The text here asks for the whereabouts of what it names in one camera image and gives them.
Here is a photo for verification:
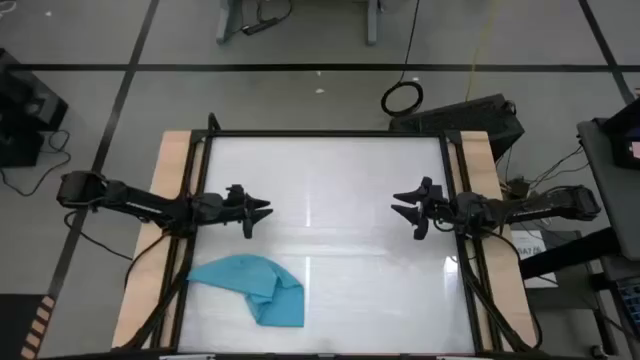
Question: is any coiled black floor cable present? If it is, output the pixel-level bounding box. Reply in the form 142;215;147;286
380;0;425;119

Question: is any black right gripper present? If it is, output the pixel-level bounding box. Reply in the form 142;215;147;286
390;176;484;241

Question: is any large black equipment box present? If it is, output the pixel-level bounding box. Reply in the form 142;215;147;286
0;47;70;132

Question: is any white paper label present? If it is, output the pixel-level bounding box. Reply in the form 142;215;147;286
509;228;560;290

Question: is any black power strip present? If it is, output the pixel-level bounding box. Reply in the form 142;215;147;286
241;16;281;37

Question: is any black mat with orange stripes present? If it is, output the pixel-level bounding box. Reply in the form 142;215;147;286
0;293;57;360

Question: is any yellow floor cable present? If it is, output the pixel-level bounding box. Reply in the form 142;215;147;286
464;0;501;101

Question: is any blue-lit keyboard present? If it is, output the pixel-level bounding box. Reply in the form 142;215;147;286
615;277;640;324

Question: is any small black equipment box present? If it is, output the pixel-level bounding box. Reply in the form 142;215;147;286
0;124;46;169

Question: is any grey desk leg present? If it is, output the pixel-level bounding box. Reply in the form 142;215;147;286
364;0;382;46
215;0;242;45

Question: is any black stand leg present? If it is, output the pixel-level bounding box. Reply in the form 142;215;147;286
518;226;621;280

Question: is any black aluminium table frame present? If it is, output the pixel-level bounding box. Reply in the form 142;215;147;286
118;112;545;357

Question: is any black computer tower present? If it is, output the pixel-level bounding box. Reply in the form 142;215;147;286
388;93;526;162

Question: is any black device with pink screen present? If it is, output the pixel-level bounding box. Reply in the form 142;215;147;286
602;97;640;171

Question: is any blue microfibre towel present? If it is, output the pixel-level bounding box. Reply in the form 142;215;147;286
186;253;306;329

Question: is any grey side table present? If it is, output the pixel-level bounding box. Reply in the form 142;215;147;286
577;117;640;262

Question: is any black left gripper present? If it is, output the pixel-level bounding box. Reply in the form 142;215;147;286
192;183;275;240

